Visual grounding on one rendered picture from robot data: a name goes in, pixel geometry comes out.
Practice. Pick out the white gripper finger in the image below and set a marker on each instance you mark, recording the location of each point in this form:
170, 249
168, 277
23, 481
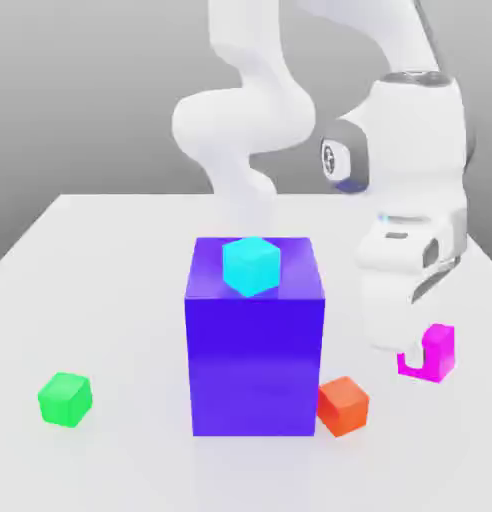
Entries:
414, 354

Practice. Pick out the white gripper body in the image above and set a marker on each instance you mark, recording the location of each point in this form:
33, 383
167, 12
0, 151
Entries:
386, 288

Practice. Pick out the small magenta cube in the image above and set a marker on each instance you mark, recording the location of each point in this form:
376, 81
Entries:
440, 352

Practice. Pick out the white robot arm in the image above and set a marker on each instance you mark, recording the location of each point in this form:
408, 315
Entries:
246, 120

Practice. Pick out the small orange cube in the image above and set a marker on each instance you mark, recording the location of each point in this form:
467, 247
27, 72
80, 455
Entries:
342, 406

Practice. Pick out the small cyan cube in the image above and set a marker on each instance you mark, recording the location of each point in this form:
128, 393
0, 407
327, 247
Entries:
250, 266

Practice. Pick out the small green cube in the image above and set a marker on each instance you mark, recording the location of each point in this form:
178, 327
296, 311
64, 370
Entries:
64, 400

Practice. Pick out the large purple box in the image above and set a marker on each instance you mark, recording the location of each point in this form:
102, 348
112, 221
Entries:
254, 360

